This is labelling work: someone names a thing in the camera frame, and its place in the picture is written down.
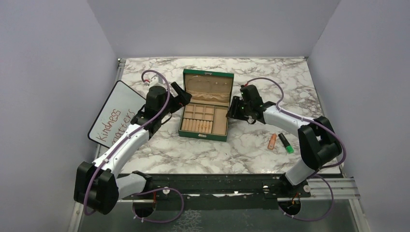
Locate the green black highlighter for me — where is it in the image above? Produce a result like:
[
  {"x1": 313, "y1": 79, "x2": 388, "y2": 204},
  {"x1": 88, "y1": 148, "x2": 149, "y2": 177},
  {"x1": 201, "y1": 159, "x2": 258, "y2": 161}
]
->
[{"x1": 278, "y1": 133, "x2": 294, "y2": 154}]

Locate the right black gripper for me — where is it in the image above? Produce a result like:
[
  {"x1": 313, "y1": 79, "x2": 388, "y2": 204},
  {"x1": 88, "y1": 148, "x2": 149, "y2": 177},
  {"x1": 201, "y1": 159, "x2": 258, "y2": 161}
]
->
[{"x1": 226, "y1": 96, "x2": 252, "y2": 121}]

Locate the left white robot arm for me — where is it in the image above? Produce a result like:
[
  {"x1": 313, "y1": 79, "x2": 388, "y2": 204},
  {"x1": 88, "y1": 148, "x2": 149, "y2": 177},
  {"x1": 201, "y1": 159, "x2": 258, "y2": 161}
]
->
[{"x1": 73, "y1": 82, "x2": 192, "y2": 215}]

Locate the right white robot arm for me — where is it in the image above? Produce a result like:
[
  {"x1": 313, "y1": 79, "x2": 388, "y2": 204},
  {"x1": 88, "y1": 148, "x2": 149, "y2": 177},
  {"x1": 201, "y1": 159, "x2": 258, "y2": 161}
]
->
[{"x1": 227, "y1": 85, "x2": 342, "y2": 197}]

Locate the aluminium frame rail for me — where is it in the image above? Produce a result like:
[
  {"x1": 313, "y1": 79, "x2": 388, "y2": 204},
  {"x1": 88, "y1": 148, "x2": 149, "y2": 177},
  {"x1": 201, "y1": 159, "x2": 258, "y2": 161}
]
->
[{"x1": 68, "y1": 178, "x2": 369, "y2": 232}]

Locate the white dry-erase board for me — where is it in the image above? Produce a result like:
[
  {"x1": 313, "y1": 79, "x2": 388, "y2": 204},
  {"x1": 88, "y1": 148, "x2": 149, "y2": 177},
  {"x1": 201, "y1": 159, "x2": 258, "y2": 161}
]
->
[{"x1": 88, "y1": 80, "x2": 146, "y2": 148}]

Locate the green jewelry box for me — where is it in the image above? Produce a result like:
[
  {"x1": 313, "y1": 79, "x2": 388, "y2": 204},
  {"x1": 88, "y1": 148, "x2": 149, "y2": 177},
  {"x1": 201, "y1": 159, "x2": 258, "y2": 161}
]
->
[{"x1": 178, "y1": 69, "x2": 234, "y2": 142}]

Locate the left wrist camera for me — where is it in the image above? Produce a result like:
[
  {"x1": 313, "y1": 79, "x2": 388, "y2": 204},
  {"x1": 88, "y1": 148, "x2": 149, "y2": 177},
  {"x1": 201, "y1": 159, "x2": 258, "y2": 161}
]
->
[{"x1": 144, "y1": 75, "x2": 162, "y2": 87}]

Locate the black mounting rail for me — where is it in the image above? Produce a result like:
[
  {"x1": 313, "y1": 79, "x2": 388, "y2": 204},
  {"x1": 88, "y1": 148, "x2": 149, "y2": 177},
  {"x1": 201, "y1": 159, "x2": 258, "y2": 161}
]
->
[{"x1": 124, "y1": 174, "x2": 310, "y2": 211}]

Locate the orange highlighter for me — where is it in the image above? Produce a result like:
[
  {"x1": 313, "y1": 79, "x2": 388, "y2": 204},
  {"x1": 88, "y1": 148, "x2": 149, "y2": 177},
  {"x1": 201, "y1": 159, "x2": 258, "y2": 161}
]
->
[{"x1": 267, "y1": 133, "x2": 277, "y2": 150}]

